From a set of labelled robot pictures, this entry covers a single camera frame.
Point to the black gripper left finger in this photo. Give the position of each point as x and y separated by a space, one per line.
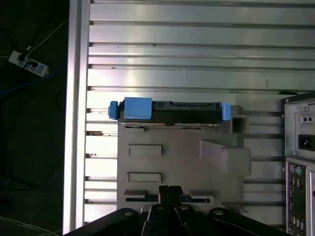
152 221

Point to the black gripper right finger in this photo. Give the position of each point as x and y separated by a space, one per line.
188 221

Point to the hard disk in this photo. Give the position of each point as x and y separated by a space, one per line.
137 108

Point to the dark RAM stick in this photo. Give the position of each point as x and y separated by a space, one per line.
134 198

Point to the grey parts rack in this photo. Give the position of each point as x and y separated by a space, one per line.
182 159

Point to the silver PC case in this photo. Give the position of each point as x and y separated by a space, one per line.
295 147

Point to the white power strip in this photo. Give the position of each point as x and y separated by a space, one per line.
27 63

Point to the aluminium table frame rail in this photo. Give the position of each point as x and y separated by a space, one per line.
76 98

